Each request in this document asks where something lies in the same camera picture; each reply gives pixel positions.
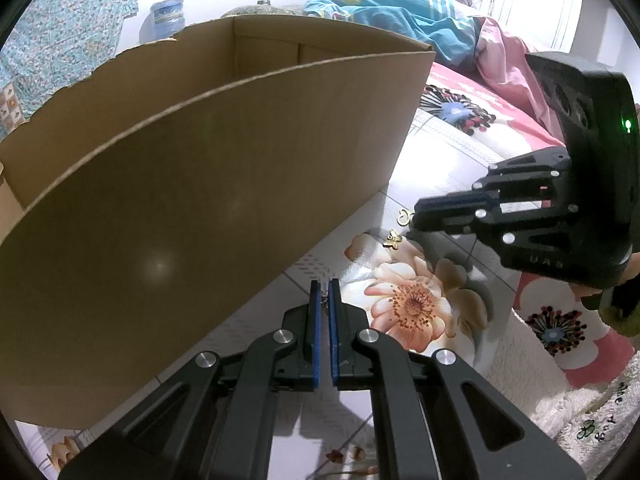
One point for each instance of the plain pink sheet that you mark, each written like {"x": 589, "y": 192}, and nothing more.
{"x": 515, "y": 75}

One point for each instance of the white towel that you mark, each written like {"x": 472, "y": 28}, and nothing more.
{"x": 530, "y": 380}

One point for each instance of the grey patterned pillow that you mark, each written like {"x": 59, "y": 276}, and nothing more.
{"x": 260, "y": 10}

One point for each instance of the teal patterned hanging cloth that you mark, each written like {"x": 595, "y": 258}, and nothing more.
{"x": 60, "y": 35}

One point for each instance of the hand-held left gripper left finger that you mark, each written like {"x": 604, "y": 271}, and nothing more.
{"x": 315, "y": 342}

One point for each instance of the pink floral blanket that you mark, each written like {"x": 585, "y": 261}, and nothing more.
{"x": 500, "y": 125}

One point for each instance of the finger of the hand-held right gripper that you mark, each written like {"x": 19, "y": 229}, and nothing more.
{"x": 530, "y": 165}
{"x": 460, "y": 215}

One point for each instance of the blue water jug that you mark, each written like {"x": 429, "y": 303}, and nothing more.
{"x": 164, "y": 20}

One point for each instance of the brown cardboard box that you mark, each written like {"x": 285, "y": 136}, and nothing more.
{"x": 175, "y": 200}

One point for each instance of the gold butterfly charm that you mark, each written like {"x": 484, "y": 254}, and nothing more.
{"x": 393, "y": 240}

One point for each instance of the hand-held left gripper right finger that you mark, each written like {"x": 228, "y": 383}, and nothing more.
{"x": 334, "y": 342}

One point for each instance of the small metal pendant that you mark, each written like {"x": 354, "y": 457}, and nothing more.
{"x": 325, "y": 299}

